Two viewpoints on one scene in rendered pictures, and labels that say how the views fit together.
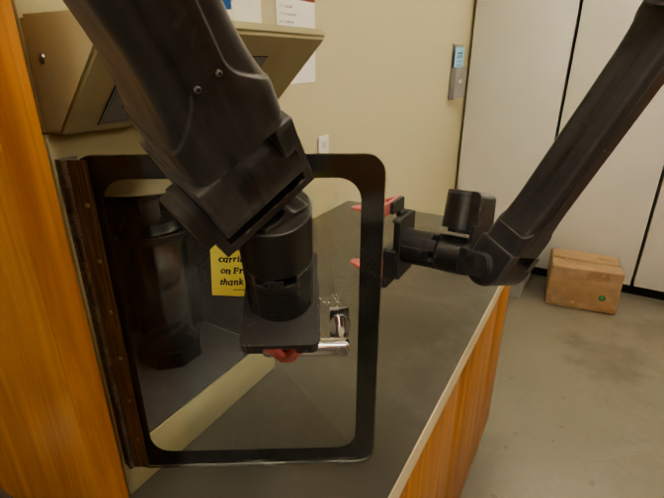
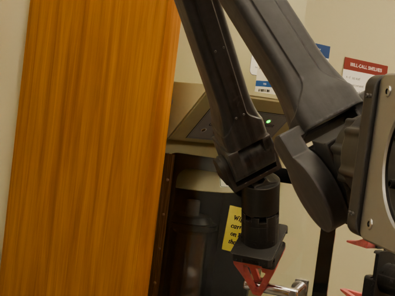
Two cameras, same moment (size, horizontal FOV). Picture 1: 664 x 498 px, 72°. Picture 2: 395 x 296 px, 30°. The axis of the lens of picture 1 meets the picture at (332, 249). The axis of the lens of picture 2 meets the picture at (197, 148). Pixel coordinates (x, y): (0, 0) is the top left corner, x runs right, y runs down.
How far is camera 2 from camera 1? 0.78 m
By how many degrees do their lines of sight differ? 28
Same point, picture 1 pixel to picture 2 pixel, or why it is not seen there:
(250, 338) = (236, 251)
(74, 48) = (189, 99)
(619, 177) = not seen: outside the picture
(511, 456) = not seen: outside the picture
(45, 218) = (156, 172)
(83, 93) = (186, 120)
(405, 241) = (382, 271)
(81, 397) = (139, 275)
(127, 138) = (196, 150)
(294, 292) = (264, 229)
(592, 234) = not seen: outside the picture
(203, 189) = (230, 153)
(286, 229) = (263, 188)
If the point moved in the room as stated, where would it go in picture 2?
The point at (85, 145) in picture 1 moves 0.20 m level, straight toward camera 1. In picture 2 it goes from (174, 148) to (186, 157)
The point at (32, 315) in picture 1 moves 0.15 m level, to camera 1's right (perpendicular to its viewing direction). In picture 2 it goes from (131, 221) to (218, 238)
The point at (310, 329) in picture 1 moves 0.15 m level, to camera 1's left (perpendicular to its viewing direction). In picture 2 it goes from (269, 255) to (177, 236)
